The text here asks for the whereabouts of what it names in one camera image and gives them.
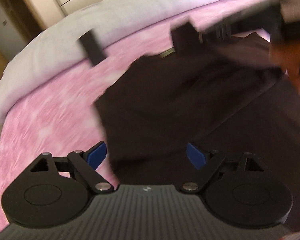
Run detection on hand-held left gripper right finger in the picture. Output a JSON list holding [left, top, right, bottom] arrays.
[[181, 142, 263, 195]]

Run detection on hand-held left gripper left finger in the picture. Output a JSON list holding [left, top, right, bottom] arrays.
[[29, 141, 114, 194]]

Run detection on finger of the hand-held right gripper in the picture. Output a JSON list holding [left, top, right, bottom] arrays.
[[189, 0, 281, 31], [171, 21, 235, 53]]

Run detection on dark brown garment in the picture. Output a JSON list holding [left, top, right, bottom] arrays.
[[91, 31, 300, 233]]

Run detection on person's right hand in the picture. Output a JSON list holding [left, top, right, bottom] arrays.
[[268, 37, 300, 95]]

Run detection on pink floral blanket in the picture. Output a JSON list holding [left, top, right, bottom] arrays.
[[0, 0, 278, 233]]

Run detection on black smartphone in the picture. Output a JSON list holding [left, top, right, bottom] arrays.
[[77, 29, 108, 67]]

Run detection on pale striped quilt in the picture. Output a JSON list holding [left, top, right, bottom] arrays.
[[0, 0, 278, 124]]

